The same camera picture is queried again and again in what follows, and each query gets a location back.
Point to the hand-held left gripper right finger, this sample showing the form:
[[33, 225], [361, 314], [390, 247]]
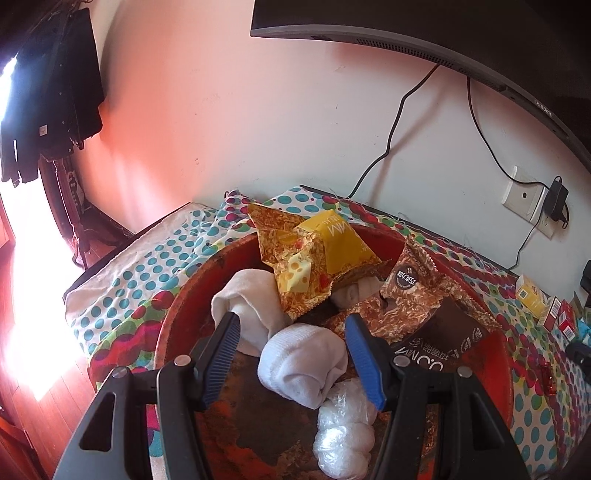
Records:
[[364, 355]]

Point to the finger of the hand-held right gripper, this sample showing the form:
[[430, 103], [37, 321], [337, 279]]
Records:
[[581, 353]]

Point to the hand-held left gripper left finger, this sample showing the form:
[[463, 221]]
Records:
[[221, 355]]

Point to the white sock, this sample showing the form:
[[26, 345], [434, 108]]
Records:
[[300, 364], [249, 295], [355, 293]]

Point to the clear plastic bag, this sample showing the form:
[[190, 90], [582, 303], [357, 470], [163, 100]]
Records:
[[341, 429]]

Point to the red round metal tray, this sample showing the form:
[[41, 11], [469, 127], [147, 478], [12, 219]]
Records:
[[249, 429]]

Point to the brown snack bag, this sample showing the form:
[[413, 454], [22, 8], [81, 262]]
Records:
[[415, 286]]

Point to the yellow snack bag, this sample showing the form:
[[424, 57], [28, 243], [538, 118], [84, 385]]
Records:
[[332, 240]]

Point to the red green box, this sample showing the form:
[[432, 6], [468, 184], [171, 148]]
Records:
[[568, 321]]

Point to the red candy wrapper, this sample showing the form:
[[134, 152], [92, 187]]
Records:
[[547, 378]]

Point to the small yellow box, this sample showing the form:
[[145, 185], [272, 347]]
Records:
[[531, 295]]

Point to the polka-dot tablecloth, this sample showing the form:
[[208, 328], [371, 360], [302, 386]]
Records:
[[138, 295]]

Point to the white power outlet plate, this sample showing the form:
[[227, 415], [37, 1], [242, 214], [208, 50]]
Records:
[[547, 229]]

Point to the black charger adapter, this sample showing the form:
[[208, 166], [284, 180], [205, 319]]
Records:
[[556, 198]]

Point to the dark wooden furniture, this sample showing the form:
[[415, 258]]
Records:
[[92, 226]]

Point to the dark hanging clothing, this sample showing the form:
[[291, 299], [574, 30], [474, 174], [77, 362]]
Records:
[[51, 92]]

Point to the black monitor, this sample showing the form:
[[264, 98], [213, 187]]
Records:
[[415, 27]]

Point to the white wall socket plate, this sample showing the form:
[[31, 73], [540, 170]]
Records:
[[521, 194]]

